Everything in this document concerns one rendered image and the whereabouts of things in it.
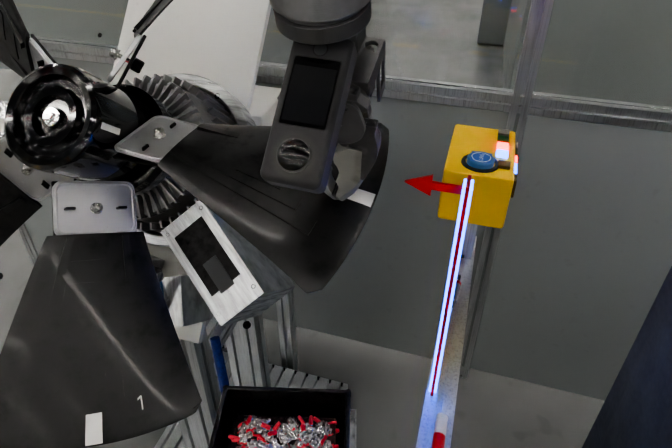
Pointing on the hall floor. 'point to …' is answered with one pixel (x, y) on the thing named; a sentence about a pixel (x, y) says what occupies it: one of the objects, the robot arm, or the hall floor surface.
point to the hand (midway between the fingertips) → (336, 196)
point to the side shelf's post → (287, 331)
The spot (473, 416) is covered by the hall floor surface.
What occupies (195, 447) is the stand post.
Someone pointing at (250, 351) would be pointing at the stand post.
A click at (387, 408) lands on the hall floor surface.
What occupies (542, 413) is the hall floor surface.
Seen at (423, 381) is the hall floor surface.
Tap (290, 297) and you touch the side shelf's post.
